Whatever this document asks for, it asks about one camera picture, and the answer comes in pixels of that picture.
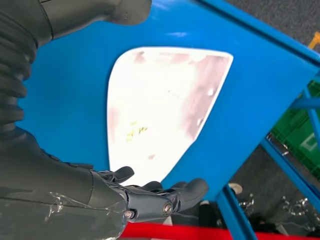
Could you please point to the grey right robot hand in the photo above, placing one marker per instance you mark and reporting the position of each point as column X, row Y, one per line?
column 50, row 198

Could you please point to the red barrier belt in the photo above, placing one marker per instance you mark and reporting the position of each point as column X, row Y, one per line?
column 200, row 232

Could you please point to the green plastic crate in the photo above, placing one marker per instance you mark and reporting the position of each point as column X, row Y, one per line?
column 295, row 139

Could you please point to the chrome stool base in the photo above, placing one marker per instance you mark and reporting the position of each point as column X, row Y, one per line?
column 300, row 208

